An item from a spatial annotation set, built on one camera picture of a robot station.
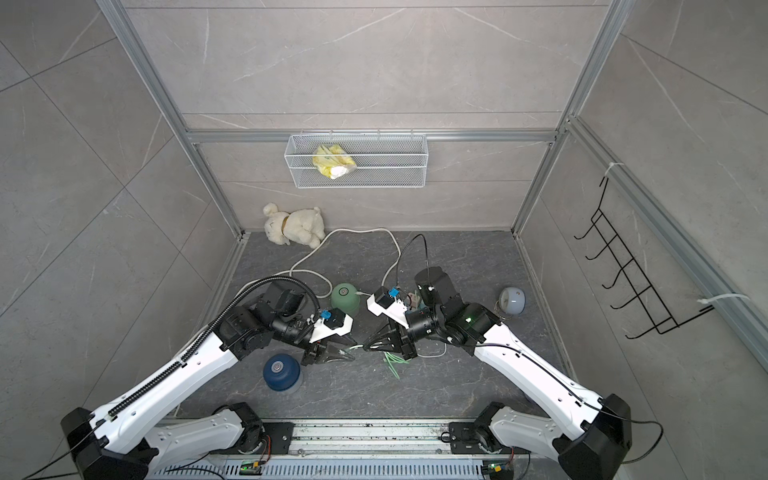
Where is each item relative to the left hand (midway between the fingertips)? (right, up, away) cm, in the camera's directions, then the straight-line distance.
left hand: (355, 345), depth 64 cm
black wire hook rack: (+64, +15, +3) cm, 66 cm away
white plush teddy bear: (-25, +31, +45) cm, 60 cm away
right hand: (+4, +1, -3) cm, 5 cm away
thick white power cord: (+7, +11, +39) cm, 41 cm away
